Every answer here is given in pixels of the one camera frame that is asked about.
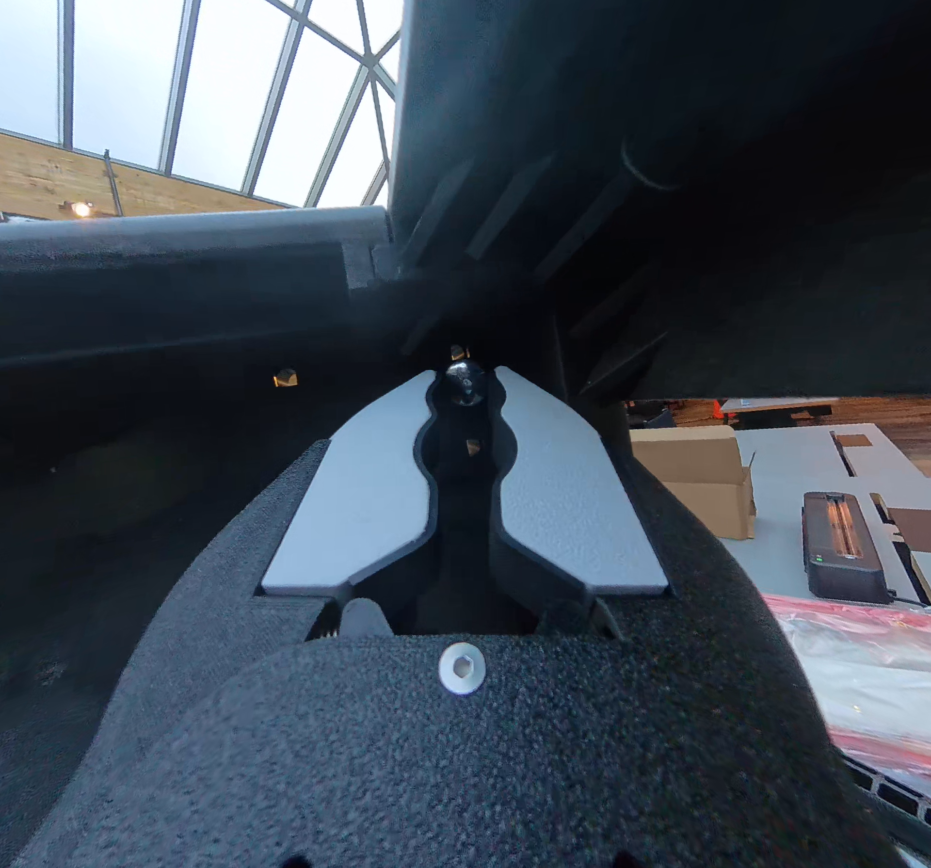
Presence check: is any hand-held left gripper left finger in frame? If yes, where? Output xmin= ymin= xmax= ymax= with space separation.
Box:
xmin=260 ymin=370 xmax=439 ymax=598

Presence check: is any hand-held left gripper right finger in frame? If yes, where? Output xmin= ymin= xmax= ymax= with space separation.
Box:
xmin=492 ymin=365 xmax=670 ymax=603

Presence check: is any brown cardboard sheet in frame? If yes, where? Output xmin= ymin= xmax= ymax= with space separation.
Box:
xmin=869 ymin=493 xmax=931 ymax=607

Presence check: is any skylight window frame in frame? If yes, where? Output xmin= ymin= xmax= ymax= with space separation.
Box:
xmin=0 ymin=0 xmax=408 ymax=209

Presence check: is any black desktop printer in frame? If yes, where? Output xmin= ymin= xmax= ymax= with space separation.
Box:
xmin=802 ymin=491 xmax=894 ymax=606

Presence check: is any black slotted crate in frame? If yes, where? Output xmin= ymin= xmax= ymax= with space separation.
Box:
xmin=842 ymin=750 xmax=931 ymax=829

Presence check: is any brown cardboard box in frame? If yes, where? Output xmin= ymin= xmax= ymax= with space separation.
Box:
xmin=629 ymin=424 xmax=757 ymax=540

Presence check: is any red clear plastic bag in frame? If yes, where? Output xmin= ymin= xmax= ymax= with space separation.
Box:
xmin=760 ymin=592 xmax=931 ymax=774

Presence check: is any dark ribbed plastic structure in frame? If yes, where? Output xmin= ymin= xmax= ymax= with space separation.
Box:
xmin=0 ymin=0 xmax=931 ymax=447

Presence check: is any flat brown cardboard piece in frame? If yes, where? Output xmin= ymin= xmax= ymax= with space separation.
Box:
xmin=829 ymin=432 xmax=875 ymax=478

